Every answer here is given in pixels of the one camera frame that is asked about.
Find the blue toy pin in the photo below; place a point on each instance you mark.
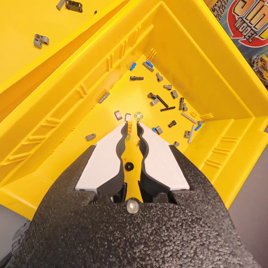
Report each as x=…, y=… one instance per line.
x=199, y=125
x=157, y=130
x=132, y=65

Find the small black bushing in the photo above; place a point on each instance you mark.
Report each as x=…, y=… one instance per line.
x=129, y=166

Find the grey bent connector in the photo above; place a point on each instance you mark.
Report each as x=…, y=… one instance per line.
x=40, y=39

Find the small dark connector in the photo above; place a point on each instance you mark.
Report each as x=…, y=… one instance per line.
x=151, y=95

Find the yellow toy arm beam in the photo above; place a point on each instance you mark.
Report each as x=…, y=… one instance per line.
x=130, y=127

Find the grey long axle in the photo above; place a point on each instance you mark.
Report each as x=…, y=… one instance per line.
x=191, y=135
x=189, y=117

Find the blue toy set box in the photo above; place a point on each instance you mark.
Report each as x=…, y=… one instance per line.
x=251, y=25

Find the black long axle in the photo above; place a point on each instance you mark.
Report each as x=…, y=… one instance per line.
x=167, y=109
x=162, y=101

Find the short black pin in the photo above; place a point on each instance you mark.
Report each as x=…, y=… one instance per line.
x=181, y=103

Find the small black connector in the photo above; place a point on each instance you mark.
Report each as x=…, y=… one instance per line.
x=172, y=123

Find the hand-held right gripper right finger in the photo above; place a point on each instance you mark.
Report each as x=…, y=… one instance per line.
x=165, y=167

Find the small grey block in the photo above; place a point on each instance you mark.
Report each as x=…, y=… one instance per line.
x=117, y=115
x=127, y=117
x=154, y=102

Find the black axle pin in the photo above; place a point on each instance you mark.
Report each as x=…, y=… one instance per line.
x=136, y=78

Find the small grey connector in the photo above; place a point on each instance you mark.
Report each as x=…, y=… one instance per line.
x=167, y=87
x=184, y=107
x=176, y=143
x=90, y=136
x=159, y=76
x=187, y=134
x=173, y=94

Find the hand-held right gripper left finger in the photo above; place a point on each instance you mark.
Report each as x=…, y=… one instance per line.
x=100, y=167

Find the dark flat plate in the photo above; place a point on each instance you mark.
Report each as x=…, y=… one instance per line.
x=74, y=5

